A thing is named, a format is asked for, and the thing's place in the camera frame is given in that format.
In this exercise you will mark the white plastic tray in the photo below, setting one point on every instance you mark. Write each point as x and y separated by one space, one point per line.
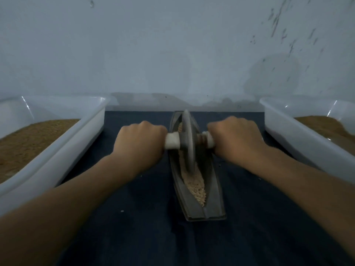
302 141
58 149

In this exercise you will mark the dark blue tablecloth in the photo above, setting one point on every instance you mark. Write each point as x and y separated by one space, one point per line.
144 235

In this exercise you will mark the person's left forearm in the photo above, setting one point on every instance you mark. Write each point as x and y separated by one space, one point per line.
55 218

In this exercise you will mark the person's left hand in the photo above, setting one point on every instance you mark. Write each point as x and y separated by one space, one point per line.
138 145

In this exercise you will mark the person's right forearm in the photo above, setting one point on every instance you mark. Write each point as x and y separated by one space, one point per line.
313 199

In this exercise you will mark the person's right hand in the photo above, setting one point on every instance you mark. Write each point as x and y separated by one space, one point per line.
237 140

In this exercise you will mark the small ground grain portion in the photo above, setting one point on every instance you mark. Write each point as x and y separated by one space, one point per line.
194 182

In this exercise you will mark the boat-shaped metal grinding trough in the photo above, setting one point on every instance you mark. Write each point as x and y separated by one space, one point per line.
215 207

